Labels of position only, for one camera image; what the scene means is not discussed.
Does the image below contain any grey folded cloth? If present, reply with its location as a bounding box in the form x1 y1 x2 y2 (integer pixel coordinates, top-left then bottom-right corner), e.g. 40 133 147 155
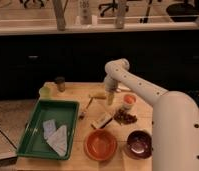
43 119 68 157

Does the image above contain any black bristle brush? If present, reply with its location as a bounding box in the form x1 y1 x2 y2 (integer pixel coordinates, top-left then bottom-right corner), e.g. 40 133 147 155
91 113 112 129

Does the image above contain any dark lid spice jar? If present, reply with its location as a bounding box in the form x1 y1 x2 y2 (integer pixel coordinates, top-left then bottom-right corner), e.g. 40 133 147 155
54 77 65 92

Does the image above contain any red orange bowl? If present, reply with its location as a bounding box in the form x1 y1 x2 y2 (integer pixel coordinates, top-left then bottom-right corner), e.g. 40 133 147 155
84 129 117 161

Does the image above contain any metal fork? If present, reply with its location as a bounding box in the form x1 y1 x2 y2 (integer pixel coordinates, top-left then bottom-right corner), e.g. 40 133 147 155
79 97 93 119

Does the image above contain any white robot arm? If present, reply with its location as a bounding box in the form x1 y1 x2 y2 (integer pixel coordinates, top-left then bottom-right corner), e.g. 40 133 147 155
104 58 199 171

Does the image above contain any brown dried food pile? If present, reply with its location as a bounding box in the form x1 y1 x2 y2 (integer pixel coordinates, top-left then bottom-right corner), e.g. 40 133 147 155
114 109 137 124

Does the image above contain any yellow banana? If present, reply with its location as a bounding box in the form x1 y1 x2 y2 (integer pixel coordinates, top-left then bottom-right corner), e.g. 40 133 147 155
89 94 106 99

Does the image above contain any orange cup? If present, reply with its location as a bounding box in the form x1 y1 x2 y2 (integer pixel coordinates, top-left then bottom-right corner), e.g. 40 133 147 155
123 94 136 110

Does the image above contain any dark purple bowl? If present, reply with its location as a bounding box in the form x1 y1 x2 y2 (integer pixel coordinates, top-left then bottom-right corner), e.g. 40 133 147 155
126 130 152 159

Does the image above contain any white handled knife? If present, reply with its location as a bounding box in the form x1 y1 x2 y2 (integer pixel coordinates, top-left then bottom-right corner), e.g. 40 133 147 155
116 85 131 93

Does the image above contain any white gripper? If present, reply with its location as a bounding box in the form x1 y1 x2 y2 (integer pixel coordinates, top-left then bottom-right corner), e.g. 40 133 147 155
104 76 118 106

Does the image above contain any green plastic tray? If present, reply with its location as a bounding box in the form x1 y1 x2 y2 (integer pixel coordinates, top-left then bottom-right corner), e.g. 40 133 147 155
17 100 79 160

